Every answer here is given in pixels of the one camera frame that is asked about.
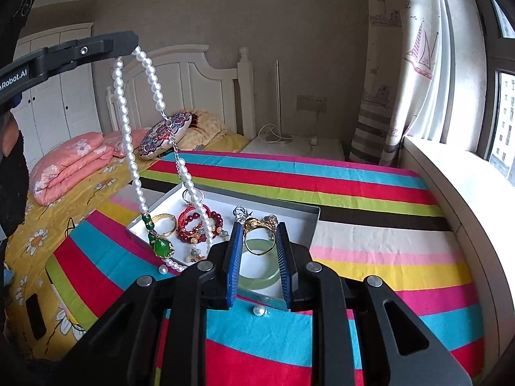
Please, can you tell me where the white wardrobe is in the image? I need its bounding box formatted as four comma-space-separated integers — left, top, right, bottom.
14, 24, 101, 141

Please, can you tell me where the dark framed window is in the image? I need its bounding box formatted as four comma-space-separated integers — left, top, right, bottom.
463, 0, 515, 186

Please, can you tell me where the person's left forearm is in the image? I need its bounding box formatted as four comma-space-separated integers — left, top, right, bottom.
0, 113, 30, 242

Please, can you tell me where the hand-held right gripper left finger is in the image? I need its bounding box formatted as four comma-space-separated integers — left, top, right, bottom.
52, 221, 244, 386

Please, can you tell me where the white nightstand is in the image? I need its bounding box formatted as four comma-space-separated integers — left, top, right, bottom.
241, 136, 346, 163

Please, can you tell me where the striped colourful blanket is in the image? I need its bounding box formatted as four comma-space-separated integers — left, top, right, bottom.
44, 151, 487, 386

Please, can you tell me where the grey cardboard box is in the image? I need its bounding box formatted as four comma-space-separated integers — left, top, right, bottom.
126, 183, 321, 312

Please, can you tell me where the gold bangle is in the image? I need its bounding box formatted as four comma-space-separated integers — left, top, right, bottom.
151, 213, 178, 239

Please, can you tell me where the white wooden headboard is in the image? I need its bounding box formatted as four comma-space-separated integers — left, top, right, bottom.
107, 44, 256, 137

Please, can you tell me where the beige crumpled blanket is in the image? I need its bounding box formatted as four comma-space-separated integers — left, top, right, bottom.
177, 109, 228, 149

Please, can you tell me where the yellow floral bedsheet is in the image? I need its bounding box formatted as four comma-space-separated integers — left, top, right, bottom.
4, 133, 250, 354

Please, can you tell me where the black phone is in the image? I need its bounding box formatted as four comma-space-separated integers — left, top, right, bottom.
25, 293, 48, 341

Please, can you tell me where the pearl necklace with green pendant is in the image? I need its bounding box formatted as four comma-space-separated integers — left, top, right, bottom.
112, 46, 216, 276

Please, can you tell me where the white window sill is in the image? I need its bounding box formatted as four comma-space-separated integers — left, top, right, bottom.
402, 134, 515, 371

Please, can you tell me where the wall socket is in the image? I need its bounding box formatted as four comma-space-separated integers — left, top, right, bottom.
296, 96, 328, 112

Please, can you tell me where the red bead bracelet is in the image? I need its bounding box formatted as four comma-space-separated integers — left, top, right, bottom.
176, 204, 214, 244

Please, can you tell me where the printed curtain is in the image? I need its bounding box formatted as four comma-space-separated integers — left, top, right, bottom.
348, 0, 487, 165

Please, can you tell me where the mixed colour bead bracelet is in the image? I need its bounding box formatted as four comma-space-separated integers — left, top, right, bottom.
186, 213, 230, 262

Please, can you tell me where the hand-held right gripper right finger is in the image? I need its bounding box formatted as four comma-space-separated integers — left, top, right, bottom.
276, 221, 473, 386

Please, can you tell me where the pink floral quilt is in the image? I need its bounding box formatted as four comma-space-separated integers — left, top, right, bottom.
30, 129, 151, 206

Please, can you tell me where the gold ring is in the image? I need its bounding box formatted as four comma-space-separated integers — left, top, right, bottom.
242, 216, 278, 256

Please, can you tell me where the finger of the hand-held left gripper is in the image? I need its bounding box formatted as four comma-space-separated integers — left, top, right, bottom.
0, 31, 139, 105

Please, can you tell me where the thin floor lamp pole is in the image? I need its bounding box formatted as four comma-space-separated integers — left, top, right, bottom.
257, 60, 294, 144

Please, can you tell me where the green jade bangle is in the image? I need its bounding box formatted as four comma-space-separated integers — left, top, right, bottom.
237, 238, 282, 292

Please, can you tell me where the round patterned cushion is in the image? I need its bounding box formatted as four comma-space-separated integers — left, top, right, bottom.
139, 112, 193, 157

